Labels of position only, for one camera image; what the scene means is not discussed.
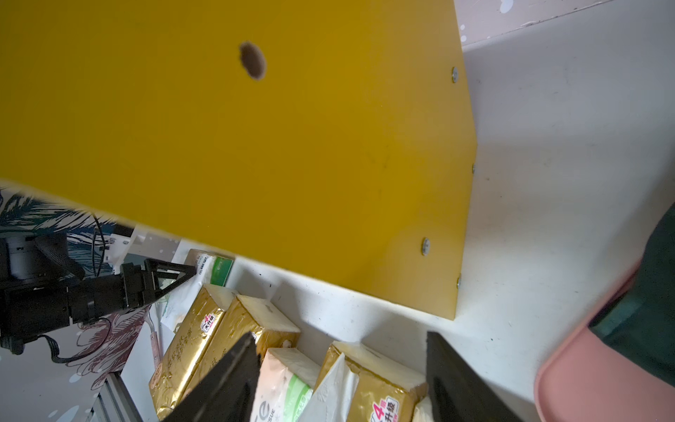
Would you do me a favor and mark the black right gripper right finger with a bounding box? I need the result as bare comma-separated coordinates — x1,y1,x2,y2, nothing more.
425,332,520,422

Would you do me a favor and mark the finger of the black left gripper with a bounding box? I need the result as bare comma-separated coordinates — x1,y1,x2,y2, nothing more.
144,258,197,303

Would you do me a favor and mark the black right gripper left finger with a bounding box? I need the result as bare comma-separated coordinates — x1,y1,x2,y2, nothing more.
166,332,260,422

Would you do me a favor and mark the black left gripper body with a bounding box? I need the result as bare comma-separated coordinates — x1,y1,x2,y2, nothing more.
53,263,158,323

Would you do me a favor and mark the peach Face tissue pack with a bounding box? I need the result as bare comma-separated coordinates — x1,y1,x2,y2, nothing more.
250,348,320,422

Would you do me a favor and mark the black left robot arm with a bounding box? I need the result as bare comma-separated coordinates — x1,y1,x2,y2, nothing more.
1,234,197,364

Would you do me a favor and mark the yellow shelf unit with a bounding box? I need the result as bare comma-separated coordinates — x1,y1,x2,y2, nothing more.
1,1,476,319

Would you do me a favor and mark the pink stick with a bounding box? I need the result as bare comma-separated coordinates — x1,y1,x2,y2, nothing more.
148,321,162,369

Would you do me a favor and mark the pink plastic tray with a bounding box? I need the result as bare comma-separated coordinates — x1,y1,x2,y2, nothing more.
534,265,674,421

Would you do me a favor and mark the dark green cloth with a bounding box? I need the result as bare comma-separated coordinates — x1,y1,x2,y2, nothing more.
589,207,674,385

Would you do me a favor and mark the base linear rail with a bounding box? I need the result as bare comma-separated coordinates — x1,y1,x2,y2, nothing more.
85,372,142,422

